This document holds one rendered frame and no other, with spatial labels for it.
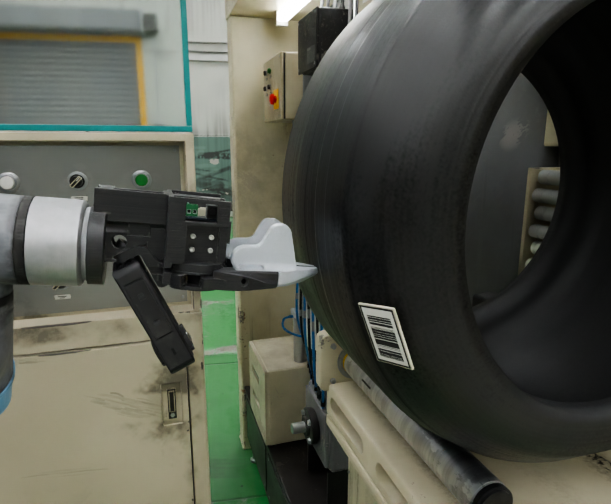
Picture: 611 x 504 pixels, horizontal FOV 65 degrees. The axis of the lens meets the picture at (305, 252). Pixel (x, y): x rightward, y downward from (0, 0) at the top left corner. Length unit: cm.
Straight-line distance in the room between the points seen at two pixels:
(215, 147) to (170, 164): 836
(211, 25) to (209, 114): 154
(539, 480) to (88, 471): 88
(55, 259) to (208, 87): 914
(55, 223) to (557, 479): 68
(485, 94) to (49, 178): 85
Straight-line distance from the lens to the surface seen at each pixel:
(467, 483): 56
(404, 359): 42
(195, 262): 44
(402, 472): 64
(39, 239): 43
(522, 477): 78
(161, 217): 44
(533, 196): 110
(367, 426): 71
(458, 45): 41
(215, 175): 942
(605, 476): 83
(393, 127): 40
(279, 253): 45
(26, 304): 112
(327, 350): 79
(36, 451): 120
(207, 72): 956
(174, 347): 46
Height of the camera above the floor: 124
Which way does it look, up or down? 12 degrees down
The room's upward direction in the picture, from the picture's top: straight up
